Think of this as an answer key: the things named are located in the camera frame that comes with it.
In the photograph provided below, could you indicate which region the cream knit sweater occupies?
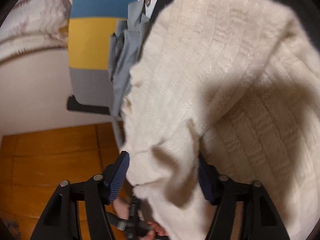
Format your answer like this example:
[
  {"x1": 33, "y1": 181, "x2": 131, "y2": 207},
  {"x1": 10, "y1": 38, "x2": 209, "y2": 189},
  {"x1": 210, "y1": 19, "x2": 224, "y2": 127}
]
[{"x1": 122, "y1": 0, "x2": 319, "y2": 239}]

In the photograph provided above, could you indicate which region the person left hand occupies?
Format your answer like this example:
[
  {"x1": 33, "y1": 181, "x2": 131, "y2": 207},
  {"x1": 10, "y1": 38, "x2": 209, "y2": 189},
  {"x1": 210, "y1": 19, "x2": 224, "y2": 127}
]
[{"x1": 112, "y1": 197, "x2": 169, "y2": 240}]

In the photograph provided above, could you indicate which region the grey blue garment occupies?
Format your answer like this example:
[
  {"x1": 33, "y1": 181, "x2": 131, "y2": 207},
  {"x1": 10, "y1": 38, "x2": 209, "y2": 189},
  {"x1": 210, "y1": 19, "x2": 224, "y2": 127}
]
[{"x1": 108, "y1": 0, "x2": 149, "y2": 117}]

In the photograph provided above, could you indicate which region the pink patterned curtain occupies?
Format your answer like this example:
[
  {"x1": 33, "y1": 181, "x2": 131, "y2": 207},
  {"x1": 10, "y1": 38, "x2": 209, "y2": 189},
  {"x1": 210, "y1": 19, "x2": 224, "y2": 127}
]
[{"x1": 1, "y1": 0, "x2": 73, "y2": 62}]

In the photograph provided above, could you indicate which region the grey yellow blue chair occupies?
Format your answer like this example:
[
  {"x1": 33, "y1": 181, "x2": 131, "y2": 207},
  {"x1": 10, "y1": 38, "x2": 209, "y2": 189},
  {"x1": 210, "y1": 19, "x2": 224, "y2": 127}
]
[{"x1": 67, "y1": 0, "x2": 166, "y2": 151}]

